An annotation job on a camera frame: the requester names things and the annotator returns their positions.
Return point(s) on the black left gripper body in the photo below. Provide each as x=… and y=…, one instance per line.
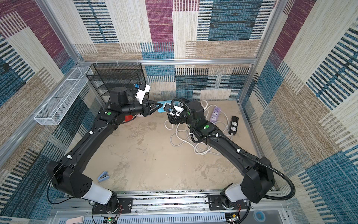
x=145, y=108

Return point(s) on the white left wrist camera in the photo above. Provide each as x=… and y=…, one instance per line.
x=142, y=89

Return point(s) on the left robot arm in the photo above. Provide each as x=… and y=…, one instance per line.
x=66, y=175

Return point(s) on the black power strip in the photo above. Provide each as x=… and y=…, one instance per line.
x=233, y=125

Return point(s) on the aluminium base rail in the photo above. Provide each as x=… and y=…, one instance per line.
x=171, y=207

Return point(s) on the blue stapler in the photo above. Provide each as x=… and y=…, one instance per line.
x=103, y=177

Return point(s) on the purple power strip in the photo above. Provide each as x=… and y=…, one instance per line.
x=215, y=114

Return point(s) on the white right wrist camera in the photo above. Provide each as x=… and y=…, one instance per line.
x=173, y=110

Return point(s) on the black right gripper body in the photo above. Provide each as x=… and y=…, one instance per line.
x=173, y=118

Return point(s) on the black wire mesh shelf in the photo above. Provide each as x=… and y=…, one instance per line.
x=106, y=76

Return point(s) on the teal tape roll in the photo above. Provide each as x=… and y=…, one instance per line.
x=259, y=216

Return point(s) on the white wire mesh basket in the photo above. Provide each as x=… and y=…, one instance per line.
x=59, y=103

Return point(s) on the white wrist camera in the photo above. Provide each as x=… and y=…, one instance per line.
x=173, y=110
x=142, y=89

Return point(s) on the red metal pencil cup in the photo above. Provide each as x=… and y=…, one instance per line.
x=129, y=118

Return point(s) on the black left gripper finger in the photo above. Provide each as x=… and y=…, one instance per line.
x=154, y=104
x=153, y=108

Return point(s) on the teal power strip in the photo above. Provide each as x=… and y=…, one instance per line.
x=161, y=110

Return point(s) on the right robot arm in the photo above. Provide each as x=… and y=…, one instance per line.
x=258, y=177

